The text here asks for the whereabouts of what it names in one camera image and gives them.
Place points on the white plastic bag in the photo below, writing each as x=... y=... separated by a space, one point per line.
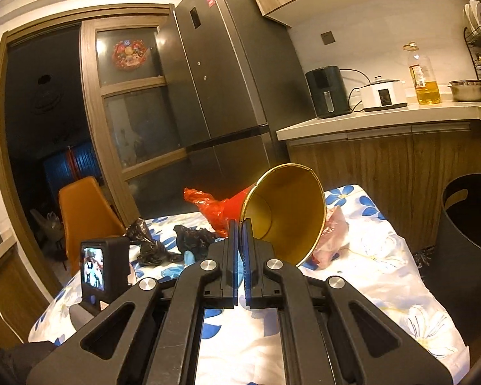
x=50 y=224

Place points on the orange chair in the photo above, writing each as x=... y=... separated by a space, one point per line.
x=84 y=208

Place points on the dark wall socket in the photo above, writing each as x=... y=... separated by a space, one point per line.
x=327 y=38

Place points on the wooden base cabinet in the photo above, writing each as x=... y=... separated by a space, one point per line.
x=384 y=176

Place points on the black trash bin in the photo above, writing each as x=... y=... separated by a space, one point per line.
x=457 y=240

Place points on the black air fryer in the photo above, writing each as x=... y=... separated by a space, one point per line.
x=326 y=92

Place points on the blue ribbed object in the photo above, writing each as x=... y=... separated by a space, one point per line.
x=80 y=160

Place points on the wooden side cabinet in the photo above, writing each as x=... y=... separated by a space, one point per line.
x=8 y=288

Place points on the white kitchen countertop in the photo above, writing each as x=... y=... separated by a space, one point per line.
x=384 y=122

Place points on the red round door decoration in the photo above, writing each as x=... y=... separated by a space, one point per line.
x=129 y=54

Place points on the cooking oil bottle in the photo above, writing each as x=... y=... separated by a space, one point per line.
x=425 y=88

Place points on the wooden glass sliding door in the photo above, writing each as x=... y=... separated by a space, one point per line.
x=90 y=128

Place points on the wooden door frame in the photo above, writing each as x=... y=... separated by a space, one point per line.
x=8 y=168

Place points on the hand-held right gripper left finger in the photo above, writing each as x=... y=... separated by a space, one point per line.
x=233 y=266

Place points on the black plastic bag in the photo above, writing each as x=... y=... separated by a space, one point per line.
x=192 y=238
x=425 y=260
x=148 y=244

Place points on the red plastic bag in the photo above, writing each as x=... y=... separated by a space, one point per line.
x=208 y=208

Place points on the light blue crumpled item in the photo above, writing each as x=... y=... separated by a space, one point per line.
x=191 y=257

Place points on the grey refrigerator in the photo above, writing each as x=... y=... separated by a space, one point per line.
x=232 y=88

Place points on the white plate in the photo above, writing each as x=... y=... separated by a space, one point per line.
x=476 y=14
x=467 y=16

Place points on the white rice cooker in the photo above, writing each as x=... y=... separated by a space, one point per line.
x=384 y=94

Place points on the red and gold paper cup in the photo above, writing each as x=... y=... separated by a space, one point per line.
x=288 y=208

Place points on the pink plastic bag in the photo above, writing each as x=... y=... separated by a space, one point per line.
x=336 y=240

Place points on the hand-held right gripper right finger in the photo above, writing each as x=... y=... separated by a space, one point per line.
x=249 y=276

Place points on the blue floral tablecloth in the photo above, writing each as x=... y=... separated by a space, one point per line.
x=384 y=288

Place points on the stainless steel pot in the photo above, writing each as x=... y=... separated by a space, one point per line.
x=467 y=92

